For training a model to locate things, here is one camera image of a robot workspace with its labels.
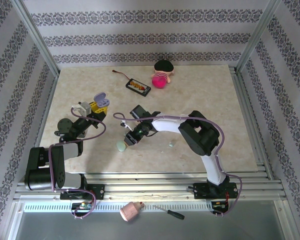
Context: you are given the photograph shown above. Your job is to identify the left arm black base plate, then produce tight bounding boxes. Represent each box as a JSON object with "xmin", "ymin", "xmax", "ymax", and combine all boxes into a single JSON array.
[{"xmin": 59, "ymin": 183, "xmax": 106, "ymax": 201}]

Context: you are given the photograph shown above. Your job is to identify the black connector board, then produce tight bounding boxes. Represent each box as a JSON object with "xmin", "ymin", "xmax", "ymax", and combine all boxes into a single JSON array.
[{"xmin": 125, "ymin": 78, "xmax": 152, "ymax": 97}]

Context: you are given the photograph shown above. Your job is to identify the grey metal tray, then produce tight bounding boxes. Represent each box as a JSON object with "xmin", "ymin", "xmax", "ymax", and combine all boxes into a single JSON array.
[{"xmin": 8, "ymin": 199, "xmax": 295, "ymax": 240}]

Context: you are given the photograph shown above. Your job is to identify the aluminium base rail bed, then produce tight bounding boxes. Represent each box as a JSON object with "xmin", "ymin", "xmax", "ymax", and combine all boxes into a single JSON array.
[{"xmin": 13, "ymin": 171, "xmax": 285, "ymax": 202}]

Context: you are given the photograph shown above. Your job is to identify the aluminium side rail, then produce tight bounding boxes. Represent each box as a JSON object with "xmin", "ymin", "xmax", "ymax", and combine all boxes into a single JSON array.
[{"xmin": 227, "ymin": 65, "xmax": 275, "ymax": 181}]

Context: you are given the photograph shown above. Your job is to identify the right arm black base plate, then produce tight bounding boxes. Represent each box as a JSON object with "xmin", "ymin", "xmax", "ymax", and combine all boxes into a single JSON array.
[{"xmin": 192, "ymin": 182, "xmax": 238, "ymax": 200}]

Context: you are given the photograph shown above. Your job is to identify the pink cylindrical bottle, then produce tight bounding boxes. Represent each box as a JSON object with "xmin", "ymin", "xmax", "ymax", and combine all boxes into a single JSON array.
[{"xmin": 119, "ymin": 201, "xmax": 145, "ymax": 222}]

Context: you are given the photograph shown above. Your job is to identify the black handled screwdriver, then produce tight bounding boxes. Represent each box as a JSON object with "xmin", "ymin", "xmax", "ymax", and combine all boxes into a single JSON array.
[{"xmin": 152, "ymin": 204, "xmax": 185, "ymax": 221}]

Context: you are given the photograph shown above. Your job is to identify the thin red wire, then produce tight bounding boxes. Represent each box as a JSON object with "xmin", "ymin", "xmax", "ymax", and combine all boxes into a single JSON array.
[{"xmin": 111, "ymin": 69, "xmax": 132, "ymax": 81}]

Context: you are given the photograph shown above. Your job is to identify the white slotted cable duct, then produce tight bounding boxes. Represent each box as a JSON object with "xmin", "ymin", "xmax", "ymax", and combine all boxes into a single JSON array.
[{"xmin": 23, "ymin": 201, "xmax": 213, "ymax": 212}]

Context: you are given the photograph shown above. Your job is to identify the plush doll with pink pants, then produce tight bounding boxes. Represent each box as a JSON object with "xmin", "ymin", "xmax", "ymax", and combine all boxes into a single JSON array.
[{"xmin": 151, "ymin": 59, "xmax": 176, "ymax": 90}]

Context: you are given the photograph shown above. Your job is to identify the aluminium frame post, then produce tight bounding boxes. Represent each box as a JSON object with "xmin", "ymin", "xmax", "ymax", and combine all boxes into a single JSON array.
[
  {"xmin": 11, "ymin": 0, "xmax": 60, "ymax": 77},
  {"xmin": 235, "ymin": 0, "xmax": 283, "ymax": 75}
]

